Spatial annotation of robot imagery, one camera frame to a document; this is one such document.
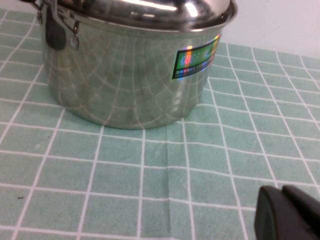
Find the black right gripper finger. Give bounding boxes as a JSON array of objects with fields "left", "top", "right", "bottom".
[{"left": 254, "top": 184, "right": 320, "bottom": 240}]

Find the stainless steel pot lid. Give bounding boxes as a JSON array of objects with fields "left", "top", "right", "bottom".
[{"left": 53, "top": 0, "right": 238, "bottom": 32}]

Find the stainless steel cooking pot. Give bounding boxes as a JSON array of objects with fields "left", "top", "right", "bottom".
[{"left": 37, "top": 0, "right": 238, "bottom": 131}]

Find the green white checked tablecloth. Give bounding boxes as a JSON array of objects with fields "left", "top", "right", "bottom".
[{"left": 0, "top": 8, "right": 320, "bottom": 240}]

